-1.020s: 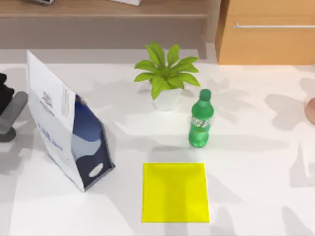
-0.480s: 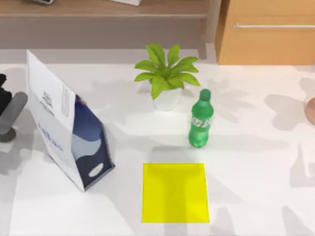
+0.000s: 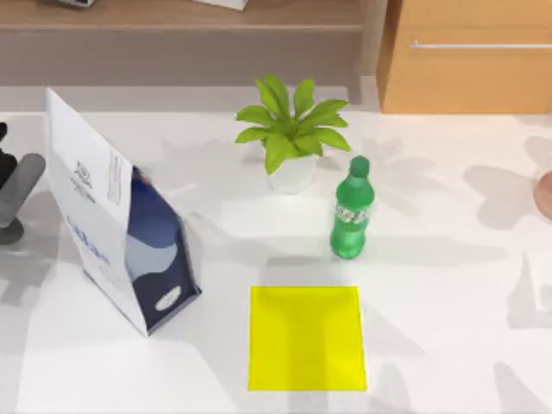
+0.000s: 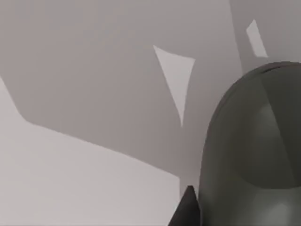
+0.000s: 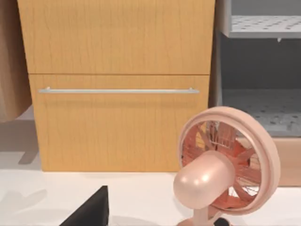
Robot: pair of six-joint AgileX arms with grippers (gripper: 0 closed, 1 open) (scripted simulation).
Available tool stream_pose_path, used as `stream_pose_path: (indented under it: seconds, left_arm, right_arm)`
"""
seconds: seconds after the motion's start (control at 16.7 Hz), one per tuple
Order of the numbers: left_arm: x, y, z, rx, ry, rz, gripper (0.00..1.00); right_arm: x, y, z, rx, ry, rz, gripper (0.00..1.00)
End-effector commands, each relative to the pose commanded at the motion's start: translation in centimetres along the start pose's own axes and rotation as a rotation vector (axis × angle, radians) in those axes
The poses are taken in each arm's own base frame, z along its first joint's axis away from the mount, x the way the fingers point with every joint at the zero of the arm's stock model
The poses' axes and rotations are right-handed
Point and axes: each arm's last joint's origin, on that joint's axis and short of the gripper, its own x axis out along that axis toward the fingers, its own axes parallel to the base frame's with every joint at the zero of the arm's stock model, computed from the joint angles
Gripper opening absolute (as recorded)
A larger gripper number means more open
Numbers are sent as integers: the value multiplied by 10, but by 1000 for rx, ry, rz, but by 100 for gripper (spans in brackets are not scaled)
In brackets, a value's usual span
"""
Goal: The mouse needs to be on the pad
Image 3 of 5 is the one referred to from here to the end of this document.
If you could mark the wooden drawer front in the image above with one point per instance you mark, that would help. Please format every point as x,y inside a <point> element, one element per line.
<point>470,71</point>

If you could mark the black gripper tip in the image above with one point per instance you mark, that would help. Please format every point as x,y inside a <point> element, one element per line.
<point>5,166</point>

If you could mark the flat yellow square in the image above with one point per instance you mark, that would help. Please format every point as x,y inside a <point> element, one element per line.
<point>306,338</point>

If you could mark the wooden cupboard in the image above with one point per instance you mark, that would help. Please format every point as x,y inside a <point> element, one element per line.
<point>463,77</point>

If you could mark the green plant in white pot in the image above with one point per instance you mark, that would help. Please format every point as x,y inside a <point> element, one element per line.
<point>293,125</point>

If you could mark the wooden open shelf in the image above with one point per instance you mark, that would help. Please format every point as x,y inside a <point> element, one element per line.
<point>181,43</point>

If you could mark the salmon-coloured round object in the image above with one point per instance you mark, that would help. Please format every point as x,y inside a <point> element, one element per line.
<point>545,194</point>

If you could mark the green bottle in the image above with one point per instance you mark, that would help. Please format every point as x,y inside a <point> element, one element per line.
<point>351,211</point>

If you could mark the white and blue book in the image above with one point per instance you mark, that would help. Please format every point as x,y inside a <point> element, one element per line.
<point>108,207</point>

